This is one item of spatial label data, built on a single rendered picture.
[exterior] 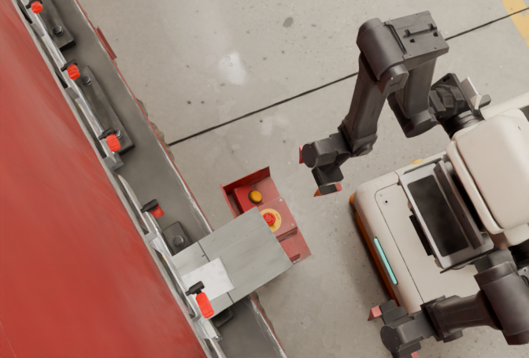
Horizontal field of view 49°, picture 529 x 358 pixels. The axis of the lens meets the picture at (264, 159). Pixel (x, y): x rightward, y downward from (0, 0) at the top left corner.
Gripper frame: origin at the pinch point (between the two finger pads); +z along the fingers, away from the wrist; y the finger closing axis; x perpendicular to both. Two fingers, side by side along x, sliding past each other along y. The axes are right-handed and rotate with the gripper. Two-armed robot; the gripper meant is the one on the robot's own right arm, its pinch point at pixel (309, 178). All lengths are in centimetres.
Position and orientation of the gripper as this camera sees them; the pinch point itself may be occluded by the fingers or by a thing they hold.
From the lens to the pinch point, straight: 151.9
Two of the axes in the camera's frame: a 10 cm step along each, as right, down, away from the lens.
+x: 8.5, -1.8, 5.0
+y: 3.7, 8.8, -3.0
